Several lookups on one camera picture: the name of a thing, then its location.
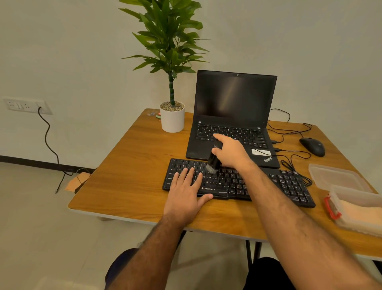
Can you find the person's right hand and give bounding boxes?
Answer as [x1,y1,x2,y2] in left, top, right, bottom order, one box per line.
[211,133,254,171]

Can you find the person's left hand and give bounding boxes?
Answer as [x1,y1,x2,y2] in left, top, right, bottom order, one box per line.
[164,167,214,228]

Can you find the black cleaning brush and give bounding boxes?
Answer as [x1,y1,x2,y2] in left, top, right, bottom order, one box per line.
[205,143,223,174]

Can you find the black wired keyboard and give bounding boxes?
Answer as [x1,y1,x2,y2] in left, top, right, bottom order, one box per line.
[162,158,316,209]

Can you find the person's right forearm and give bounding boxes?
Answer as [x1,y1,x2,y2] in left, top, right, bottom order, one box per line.
[243,164,382,290]

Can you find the person's left forearm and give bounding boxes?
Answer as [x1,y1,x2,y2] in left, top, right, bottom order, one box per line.
[107,215,187,290]

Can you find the white plant pot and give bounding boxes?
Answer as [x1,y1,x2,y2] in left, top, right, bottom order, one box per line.
[160,101,185,134]

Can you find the black laptop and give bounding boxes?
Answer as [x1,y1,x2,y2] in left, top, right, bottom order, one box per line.
[186,70,281,169]

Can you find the black table leg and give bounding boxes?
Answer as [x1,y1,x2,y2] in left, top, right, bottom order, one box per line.
[245,240,263,264]

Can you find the brown cardboard piece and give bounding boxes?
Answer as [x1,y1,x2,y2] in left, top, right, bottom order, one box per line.
[65,172,92,193]

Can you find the black computer mouse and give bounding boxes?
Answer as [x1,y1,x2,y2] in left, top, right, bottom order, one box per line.
[299,137,326,158]

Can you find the person's right leg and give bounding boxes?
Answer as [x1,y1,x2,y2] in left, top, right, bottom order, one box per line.
[243,257,299,290]

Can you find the person's leg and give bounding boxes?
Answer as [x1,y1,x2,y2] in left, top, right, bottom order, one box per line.
[104,248,141,290]
[243,257,299,290]

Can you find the person's left leg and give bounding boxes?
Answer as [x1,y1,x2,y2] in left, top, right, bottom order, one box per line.
[104,248,141,290]

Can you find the green artificial plant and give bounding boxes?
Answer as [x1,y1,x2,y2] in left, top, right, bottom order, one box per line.
[118,0,210,109]

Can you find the clear plastic container lid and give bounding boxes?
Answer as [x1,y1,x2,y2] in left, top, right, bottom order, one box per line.
[308,163,374,193]

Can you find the clear container with red latch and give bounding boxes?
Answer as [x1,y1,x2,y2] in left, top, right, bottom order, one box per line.
[324,184,382,238]

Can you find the black skirting board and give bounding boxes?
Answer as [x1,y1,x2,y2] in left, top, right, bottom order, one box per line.
[0,155,96,174]

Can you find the beige folded cloth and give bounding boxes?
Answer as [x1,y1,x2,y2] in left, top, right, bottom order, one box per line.
[340,199,382,234]

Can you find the black mouse cable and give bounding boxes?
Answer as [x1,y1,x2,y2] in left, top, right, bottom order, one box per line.
[266,108,313,144]

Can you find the black keyboard cable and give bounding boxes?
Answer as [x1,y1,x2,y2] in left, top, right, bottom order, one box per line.
[272,148,313,187]

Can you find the black power cable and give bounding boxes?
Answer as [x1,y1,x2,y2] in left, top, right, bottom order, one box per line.
[37,107,91,194]

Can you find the white wall socket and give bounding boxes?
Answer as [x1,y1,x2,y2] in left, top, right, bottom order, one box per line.
[3,97,53,115]

